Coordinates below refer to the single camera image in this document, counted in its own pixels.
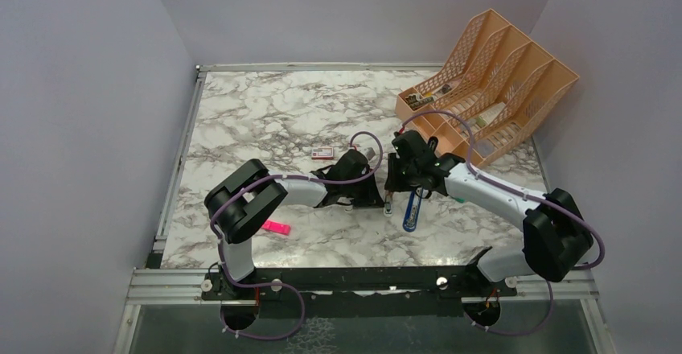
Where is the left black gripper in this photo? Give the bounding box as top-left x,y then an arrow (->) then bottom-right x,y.
341,168 -> 384,208

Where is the red white staple box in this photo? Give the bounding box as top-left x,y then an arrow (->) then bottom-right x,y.
310,146 -> 335,160

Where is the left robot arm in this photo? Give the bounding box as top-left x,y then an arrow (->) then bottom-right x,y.
203,149 -> 384,298

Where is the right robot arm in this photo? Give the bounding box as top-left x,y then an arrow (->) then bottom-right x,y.
385,130 -> 594,295

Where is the orange mesh file organizer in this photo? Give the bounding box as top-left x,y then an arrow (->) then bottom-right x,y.
395,9 -> 579,167

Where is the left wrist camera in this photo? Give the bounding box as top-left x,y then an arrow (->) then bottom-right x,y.
360,147 -> 376,161

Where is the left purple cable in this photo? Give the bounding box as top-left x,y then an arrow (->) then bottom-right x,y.
208,130 -> 384,341

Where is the purple cable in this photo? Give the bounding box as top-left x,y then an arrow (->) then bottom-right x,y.
399,109 -> 606,338
208,130 -> 384,341

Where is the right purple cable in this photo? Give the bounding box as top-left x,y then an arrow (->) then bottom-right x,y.
399,109 -> 606,338

